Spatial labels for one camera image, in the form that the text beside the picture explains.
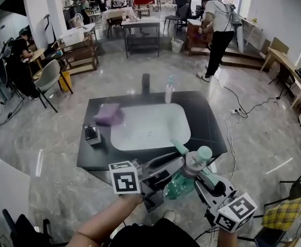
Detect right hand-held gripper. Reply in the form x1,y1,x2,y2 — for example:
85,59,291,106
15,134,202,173
193,178,258,233

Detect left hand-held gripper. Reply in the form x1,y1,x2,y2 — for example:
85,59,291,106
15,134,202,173
108,153,186,213

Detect teal clear spray bottle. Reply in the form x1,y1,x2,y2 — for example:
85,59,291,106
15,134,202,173
164,138,218,200

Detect person's right forearm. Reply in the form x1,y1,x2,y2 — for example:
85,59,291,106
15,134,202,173
217,227,238,247

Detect person's left forearm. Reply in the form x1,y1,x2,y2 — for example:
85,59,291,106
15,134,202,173
66,194,144,247

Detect white pump bottle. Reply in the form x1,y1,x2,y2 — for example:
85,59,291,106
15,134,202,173
165,75,177,104

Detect small black white dispenser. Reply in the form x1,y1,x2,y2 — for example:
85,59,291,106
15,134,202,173
82,121,102,146

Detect white sink basin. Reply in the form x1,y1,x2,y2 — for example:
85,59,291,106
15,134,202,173
110,103,192,152

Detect black sink table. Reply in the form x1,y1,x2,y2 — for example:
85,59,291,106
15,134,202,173
77,90,228,187

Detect person's right white shoe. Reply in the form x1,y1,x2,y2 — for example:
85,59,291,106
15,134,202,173
163,210,176,222

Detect blue seat chair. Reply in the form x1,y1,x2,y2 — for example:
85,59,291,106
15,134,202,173
238,202,301,247

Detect yellow plaid cloth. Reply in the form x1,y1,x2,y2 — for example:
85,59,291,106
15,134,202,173
261,197,301,232

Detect person's black clothing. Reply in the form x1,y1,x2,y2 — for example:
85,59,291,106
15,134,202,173
109,217,200,247

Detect purple cloth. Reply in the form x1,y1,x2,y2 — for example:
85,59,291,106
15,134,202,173
92,102,124,127

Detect black faucet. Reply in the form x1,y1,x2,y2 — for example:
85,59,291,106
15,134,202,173
141,73,151,102

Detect white wastebasket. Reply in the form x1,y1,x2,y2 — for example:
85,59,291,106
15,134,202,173
171,38,184,54

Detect yellow bin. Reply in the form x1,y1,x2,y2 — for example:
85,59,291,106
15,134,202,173
59,71,73,92

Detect wooden step platform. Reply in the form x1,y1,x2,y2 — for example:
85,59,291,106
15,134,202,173
221,46,266,70

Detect brown wooden cabinet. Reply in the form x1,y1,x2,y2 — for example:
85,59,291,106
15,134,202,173
186,19,214,57

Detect wooden shelf unit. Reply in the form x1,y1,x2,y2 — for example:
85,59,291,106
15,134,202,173
52,31,99,76

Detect dark wooden chair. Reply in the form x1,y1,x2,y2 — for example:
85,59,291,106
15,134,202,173
268,63,297,101

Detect white oval board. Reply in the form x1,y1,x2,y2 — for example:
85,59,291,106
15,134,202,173
232,24,244,54

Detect grey metal table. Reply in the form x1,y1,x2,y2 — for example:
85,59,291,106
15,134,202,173
121,17,161,59

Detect grey chair black legs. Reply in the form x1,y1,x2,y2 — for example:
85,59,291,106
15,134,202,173
33,59,74,113

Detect long wooden desk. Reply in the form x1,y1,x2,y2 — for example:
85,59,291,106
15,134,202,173
260,47,301,110

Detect dark grey chair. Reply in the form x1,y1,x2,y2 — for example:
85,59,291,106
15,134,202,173
163,3,190,34

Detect white plastic basket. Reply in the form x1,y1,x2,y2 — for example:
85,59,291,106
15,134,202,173
58,28,86,47

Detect black swivel chair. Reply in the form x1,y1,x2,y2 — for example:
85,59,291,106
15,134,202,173
1,208,63,247

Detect table with white cloth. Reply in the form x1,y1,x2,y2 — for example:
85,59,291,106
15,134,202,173
102,7,136,38

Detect cardboard panel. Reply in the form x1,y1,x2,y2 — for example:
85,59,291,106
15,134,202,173
261,37,290,55

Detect red table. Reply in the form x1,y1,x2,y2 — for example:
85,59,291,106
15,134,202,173
132,0,156,10

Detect white desk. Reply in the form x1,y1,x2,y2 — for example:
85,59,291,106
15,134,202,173
240,18,264,47

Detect white rectangular basin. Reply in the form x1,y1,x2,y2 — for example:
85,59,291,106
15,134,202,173
0,154,31,220

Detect white tote bag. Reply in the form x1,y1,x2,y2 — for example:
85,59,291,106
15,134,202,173
74,13,85,28

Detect round wooden table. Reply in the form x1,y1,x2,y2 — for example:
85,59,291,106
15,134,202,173
28,47,47,74

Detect white panel black edge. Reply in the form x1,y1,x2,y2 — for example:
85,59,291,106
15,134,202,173
43,14,57,45

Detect white floor cable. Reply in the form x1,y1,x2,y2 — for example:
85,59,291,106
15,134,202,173
224,112,244,182

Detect black frame chair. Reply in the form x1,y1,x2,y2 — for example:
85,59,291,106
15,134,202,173
279,165,301,213

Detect black floor cable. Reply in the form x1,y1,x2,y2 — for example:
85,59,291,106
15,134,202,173
212,75,285,118

